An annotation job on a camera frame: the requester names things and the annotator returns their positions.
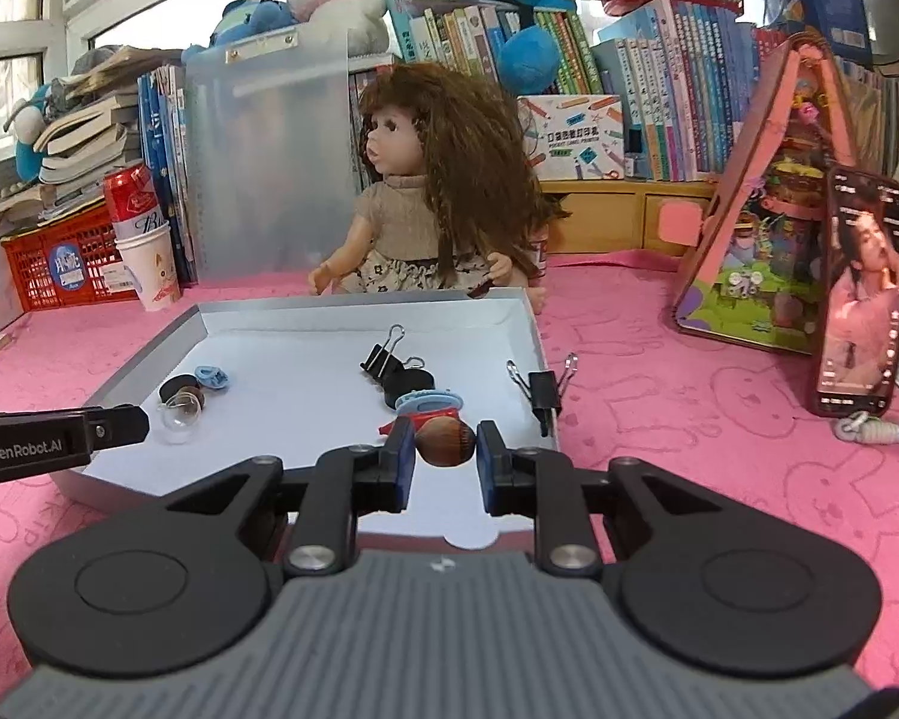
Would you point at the brown walnut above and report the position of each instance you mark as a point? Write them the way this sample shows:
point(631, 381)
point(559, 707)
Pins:
point(443, 443)
point(189, 397)

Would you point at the red plastic peg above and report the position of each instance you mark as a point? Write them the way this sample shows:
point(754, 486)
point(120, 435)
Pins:
point(428, 415)

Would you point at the small dark blue plush toy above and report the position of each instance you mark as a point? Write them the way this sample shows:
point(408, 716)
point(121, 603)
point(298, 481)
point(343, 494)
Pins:
point(247, 22)

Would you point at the red plastic crate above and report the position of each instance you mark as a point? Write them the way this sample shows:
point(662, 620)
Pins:
point(37, 262)

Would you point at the wooden drawer box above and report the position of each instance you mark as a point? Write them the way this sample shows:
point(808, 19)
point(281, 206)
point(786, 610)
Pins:
point(614, 221)

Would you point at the white paper cup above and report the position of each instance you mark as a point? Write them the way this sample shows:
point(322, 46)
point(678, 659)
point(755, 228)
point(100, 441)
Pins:
point(150, 269)

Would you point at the shelf row of books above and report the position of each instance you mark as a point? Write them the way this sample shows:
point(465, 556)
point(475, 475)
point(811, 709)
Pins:
point(667, 90)

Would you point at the small blue oval charm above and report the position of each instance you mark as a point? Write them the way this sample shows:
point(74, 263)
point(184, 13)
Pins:
point(427, 399)
point(211, 377)

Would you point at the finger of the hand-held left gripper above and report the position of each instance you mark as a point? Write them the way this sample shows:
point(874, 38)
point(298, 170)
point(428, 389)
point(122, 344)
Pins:
point(120, 425)

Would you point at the silver metal clipboard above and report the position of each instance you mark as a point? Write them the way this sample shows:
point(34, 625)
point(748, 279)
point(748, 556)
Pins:
point(270, 165)

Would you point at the row of thin blue booklets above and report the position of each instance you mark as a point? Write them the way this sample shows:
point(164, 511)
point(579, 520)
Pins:
point(165, 165)

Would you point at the shallow silver cardboard box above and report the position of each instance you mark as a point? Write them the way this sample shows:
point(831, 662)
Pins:
point(292, 404)

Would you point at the doll with brown hair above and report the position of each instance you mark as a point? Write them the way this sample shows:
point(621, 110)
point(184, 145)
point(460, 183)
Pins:
point(434, 135)

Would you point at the black round disc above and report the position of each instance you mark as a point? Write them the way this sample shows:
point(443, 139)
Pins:
point(404, 383)
point(168, 388)

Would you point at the red soda can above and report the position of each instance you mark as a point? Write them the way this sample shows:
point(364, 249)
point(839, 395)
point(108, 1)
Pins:
point(129, 198)

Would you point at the smartphone with lit screen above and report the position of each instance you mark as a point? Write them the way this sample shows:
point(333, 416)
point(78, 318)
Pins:
point(861, 292)

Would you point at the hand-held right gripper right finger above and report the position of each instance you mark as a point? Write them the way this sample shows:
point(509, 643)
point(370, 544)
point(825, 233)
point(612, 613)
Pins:
point(488, 468)

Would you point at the black binder clip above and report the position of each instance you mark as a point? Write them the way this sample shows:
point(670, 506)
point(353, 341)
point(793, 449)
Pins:
point(543, 389)
point(383, 359)

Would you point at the blue and white plush toy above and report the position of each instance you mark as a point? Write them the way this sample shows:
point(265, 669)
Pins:
point(30, 135)

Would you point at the colourful stationery box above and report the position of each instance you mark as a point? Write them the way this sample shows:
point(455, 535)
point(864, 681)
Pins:
point(569, 135)

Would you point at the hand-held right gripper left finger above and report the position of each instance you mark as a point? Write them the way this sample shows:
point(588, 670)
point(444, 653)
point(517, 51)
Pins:
point(403, 468)

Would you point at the pink rabbit print blanket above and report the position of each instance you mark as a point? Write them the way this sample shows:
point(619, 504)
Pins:
point(682, 427)

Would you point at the pink toy house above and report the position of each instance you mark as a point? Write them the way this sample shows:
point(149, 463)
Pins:
point(772, 240)

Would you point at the pile of worn books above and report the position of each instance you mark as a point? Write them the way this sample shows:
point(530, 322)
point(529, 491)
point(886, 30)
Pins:
point(90, 127)

